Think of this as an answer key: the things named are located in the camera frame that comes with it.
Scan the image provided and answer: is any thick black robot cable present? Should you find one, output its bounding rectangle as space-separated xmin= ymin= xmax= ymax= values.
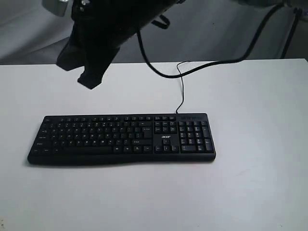
xmin=136 ymin=0 xmax=289 ymax=79

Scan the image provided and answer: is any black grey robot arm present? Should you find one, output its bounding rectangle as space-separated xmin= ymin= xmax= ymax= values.
xmin=56 ymin=0 xmax=182 ymax=89

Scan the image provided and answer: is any grey backdrop cloth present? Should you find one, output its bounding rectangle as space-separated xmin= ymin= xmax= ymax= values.
xmin=0 ymin=0 xmax=308 ymax=65

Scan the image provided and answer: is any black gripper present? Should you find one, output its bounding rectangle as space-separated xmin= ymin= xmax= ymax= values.
xmin=56 ymin=14 xmax=135 ymax=90

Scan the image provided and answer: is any black tripod stand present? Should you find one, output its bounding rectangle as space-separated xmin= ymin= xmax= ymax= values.
xmin=280 ymin=8 xmax=303 ymax=59

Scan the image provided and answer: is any black Acer computer keyboard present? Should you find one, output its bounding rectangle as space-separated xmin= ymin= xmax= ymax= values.
xmin=27 ymin=113 xmax=216 ymax=166

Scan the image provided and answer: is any thin black keyboard cable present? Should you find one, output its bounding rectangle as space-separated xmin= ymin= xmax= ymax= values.
xmin=175 ymin=61 xmax=190 ymax=114

